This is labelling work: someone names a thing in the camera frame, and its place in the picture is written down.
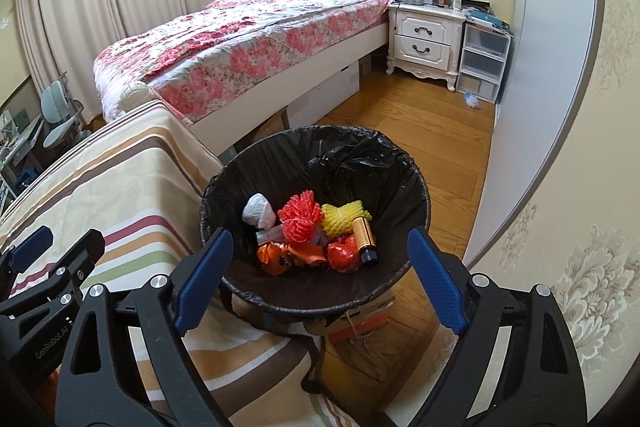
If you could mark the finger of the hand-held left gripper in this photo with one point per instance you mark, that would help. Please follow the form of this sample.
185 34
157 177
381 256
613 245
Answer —
82 257
30 247

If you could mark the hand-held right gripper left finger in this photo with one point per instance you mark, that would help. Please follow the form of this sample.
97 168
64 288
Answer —
202 282

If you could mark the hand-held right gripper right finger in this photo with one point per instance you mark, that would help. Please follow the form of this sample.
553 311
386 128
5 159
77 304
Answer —
437 282

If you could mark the orange wrapper with black print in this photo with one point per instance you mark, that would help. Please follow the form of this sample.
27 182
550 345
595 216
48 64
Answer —
272 257

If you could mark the white and blue powder sachet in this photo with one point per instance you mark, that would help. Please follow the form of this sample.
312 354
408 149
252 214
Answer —
270 236

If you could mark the amber bottle with gold label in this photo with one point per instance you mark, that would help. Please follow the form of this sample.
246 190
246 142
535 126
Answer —
362 239

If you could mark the white plastic bag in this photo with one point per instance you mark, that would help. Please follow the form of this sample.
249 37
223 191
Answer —
257 209

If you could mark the yellow foam fruit net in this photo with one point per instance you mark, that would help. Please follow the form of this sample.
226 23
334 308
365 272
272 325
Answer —
340 217

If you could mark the trash bin with black liner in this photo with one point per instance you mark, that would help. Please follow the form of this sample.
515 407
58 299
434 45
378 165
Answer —
350 167

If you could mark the striped tablecloth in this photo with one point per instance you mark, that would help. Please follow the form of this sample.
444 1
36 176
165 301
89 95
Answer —
125 167

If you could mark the white study desk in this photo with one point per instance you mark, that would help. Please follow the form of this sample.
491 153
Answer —
20 147

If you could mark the grey blue desk chair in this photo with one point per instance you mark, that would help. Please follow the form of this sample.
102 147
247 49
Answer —
57 99

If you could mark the brown cardboard box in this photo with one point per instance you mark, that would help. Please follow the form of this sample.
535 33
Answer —
270 127

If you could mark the blue and white plastic packet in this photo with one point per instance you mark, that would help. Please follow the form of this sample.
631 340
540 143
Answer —
471 99

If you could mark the white storage box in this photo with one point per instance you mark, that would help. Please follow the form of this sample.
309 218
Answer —
325 92

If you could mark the clear plastic drawer unit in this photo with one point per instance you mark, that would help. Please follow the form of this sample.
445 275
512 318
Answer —
482 62

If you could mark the white nightstand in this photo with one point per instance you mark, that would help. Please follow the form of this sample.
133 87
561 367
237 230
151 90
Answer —
425 39

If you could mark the pink floral blanket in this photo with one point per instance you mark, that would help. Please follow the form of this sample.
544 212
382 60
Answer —
240 42

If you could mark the white wardrobe door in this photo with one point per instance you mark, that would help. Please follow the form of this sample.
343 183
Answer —
545 57

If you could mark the pile of books and papers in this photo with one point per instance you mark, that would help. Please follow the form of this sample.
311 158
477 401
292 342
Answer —
487 14

